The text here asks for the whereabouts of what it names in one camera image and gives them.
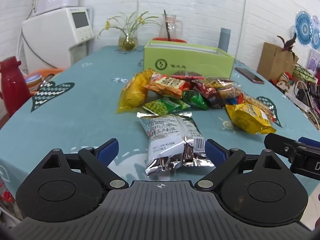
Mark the glass coaster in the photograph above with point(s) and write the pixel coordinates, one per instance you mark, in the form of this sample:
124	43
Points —
140	50

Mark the green cardboard box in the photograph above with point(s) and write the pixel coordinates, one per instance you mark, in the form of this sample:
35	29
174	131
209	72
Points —
200	63

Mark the glass pitcher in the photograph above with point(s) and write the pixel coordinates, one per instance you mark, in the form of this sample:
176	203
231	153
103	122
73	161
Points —
175	28

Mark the smartphone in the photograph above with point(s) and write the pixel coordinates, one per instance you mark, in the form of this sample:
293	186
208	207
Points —
248	75

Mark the blue snack packet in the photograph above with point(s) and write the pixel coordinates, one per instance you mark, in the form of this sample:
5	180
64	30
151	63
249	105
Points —
232	101

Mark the black stick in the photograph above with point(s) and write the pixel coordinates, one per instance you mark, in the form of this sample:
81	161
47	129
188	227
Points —
167	25

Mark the clear gold snack packet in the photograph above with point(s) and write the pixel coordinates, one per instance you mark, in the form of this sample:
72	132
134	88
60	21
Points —
220	82

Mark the white water dispenser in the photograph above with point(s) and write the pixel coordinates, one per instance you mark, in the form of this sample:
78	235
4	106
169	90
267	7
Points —
50	37

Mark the large yellow chips bag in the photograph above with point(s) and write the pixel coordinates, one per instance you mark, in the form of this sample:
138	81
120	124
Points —
132	95

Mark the silver snack packet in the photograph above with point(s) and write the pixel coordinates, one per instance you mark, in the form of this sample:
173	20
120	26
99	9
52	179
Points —
170	135

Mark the orange-red snack packet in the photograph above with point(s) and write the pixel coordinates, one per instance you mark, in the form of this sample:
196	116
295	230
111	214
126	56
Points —
167	85

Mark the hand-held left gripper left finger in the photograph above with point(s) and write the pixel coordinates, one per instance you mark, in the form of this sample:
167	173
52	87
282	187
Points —
108	150

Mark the dried dark red plant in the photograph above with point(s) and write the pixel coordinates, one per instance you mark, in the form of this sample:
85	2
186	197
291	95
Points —
288	42

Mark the small toy figure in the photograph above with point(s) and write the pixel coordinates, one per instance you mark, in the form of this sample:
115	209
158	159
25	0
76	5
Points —
282	81

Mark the yellow snack packet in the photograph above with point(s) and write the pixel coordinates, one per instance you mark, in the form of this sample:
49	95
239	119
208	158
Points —
250	120

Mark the large blue paper decoration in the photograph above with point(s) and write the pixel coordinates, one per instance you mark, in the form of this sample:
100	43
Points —
303	28

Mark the small blue paper decoration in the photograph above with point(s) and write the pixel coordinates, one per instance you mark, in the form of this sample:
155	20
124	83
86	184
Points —
316	35

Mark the red plastic basket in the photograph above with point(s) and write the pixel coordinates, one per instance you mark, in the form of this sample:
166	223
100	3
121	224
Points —
160	40

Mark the brown cardboard box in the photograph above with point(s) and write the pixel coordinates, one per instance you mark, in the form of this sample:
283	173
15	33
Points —
275	62

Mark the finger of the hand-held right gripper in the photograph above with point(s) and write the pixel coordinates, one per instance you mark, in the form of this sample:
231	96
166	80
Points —
309	142
280	142

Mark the grey cylinder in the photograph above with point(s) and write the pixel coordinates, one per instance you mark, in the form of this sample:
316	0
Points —
224	40

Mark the brown snack packet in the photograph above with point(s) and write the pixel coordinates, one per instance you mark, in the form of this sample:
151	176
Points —
228	92

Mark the glass vase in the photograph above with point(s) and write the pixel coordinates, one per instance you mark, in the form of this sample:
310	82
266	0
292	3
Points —
128	43

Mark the green pea snack packet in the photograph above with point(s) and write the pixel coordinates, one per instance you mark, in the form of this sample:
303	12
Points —
162	106

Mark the green triangular snack packet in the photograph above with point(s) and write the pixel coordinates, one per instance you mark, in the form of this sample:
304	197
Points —
196	100

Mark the red and black snack packet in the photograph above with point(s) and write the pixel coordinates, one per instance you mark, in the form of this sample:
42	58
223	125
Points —
187	75

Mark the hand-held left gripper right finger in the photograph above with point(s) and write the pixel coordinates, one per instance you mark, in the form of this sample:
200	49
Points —
213	152

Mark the yellow flower plant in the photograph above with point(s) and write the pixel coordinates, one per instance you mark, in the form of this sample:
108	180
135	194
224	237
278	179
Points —
130	22

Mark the green patterned bag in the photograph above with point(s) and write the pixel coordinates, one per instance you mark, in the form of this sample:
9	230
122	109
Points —
303	73

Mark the orange basin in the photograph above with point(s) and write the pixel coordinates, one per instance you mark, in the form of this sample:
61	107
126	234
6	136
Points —
50	73

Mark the dark red snack packet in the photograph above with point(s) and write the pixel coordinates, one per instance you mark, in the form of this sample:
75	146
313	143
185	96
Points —
208	95

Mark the red thermos jug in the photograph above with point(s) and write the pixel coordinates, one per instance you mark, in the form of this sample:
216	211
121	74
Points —
12	87

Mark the clear orange cracker packet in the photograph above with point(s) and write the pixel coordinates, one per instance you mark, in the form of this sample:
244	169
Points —
263	107

